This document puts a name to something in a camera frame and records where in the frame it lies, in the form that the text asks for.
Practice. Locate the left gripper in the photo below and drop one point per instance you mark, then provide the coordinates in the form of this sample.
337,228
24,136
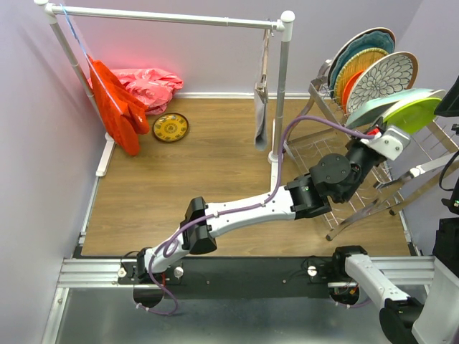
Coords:
359,144

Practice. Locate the white striped plate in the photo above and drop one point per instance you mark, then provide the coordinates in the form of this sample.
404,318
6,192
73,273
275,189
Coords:
405,102

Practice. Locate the lime green plate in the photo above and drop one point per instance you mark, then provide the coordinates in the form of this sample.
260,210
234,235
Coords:
414,115

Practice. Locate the light blue divided tray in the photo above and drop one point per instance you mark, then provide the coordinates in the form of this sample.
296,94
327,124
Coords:
372,109

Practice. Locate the brown rim floral plate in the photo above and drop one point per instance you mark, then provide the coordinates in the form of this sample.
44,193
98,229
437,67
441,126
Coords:
391,74

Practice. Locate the orange plastic plate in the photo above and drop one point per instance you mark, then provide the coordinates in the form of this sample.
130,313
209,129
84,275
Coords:
348,88

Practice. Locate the woven bamboo plate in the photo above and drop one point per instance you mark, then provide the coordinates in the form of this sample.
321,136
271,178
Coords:
359,62

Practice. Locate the teal scalloped plate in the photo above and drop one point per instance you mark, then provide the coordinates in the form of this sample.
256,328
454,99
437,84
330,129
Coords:
349,53

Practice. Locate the large floral ceramic plate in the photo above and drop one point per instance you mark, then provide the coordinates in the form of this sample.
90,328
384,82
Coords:
339,50

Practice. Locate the dark yellow patterned plate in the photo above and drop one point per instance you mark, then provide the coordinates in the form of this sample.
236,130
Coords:
170,127

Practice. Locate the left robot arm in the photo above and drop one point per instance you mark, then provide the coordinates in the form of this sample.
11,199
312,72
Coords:
203,222

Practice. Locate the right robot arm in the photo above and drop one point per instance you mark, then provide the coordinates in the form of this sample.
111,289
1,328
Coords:
417,297

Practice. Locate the metal dish rack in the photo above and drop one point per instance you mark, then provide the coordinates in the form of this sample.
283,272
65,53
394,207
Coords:
323,155

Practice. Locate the grey panda towel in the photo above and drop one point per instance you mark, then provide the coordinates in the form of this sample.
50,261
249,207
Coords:
261,118

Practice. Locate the beige clip hanger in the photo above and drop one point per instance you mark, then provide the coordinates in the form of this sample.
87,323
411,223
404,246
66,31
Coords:
261,86

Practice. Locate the pink plastic bag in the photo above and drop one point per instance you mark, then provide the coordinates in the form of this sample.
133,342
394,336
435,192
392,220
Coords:
154,87

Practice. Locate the orange garment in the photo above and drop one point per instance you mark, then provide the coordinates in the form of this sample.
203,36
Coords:
123,116

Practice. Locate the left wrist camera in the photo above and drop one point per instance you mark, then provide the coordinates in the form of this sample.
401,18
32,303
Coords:
389,142

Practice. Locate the white clothes rack frame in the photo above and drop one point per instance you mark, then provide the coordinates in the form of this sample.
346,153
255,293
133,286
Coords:
284,25

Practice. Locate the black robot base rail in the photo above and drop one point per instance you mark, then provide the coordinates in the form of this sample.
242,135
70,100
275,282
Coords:
212,278

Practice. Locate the blue wire hanger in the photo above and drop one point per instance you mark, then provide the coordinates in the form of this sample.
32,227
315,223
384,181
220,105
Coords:
89,61

